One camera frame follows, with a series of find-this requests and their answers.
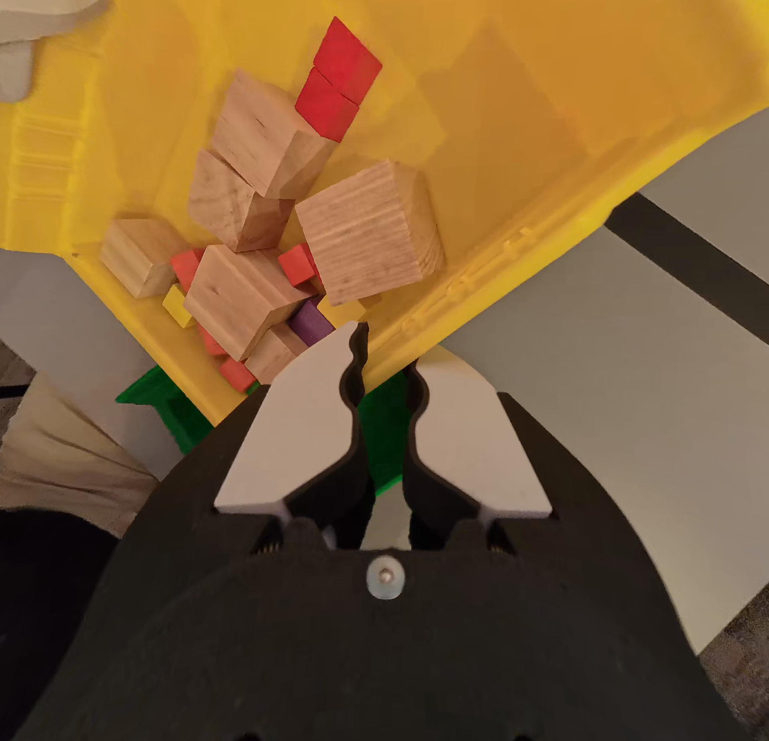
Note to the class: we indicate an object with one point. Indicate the beige cloth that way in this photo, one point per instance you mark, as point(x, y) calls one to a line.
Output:
point(60, 458)

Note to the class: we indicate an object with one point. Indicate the dark cloth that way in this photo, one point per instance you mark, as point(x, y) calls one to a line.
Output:
point(36, 621)

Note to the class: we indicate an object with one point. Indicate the group of small coloured cubes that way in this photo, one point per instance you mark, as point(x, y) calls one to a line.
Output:
point(336, 86)

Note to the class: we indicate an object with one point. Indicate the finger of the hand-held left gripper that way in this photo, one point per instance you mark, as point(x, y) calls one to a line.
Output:
point(42, 1)
point(13, 71)

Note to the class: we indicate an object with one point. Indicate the black tape strip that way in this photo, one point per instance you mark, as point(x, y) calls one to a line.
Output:
point(697, 254)

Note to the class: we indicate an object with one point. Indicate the pile of plain wooden cubes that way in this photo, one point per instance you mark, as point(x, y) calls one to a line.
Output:
point(366, 236)

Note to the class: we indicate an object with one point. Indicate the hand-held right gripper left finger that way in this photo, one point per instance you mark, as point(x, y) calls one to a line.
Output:
point(288, 440)

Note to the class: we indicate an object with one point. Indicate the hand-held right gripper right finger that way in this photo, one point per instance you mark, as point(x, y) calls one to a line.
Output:
point(474, 452)

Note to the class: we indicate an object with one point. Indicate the green plastic box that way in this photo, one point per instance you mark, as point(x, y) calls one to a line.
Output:
point(384, 434)

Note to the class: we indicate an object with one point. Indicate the yellow plastic box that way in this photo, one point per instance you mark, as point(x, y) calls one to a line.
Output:
point(540, 61)

